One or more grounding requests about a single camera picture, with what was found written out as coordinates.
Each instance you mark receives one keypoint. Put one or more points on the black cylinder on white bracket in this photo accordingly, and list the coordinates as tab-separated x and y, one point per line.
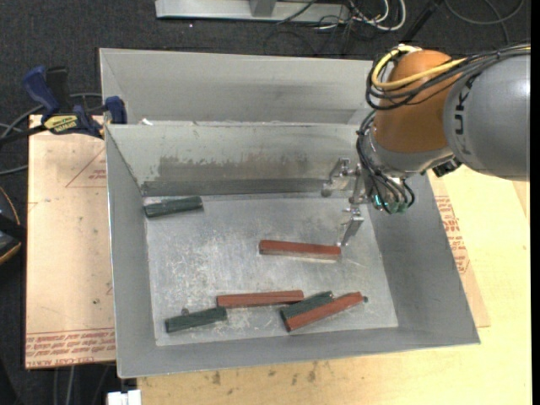
446	169

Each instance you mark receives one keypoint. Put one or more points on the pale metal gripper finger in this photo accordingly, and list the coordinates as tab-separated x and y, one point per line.
351	225
333	180

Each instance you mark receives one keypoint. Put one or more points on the grey metal bin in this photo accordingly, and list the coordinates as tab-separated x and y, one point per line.
236	251

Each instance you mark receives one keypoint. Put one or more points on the dark green flat block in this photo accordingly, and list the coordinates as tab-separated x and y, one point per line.
173	206
196	320
304	304

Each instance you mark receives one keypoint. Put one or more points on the brown cardboard board red print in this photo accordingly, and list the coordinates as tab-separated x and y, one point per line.
67	234

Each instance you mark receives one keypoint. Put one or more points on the red-brown flat block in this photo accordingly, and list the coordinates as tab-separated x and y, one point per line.
259	299
299	249
325	312

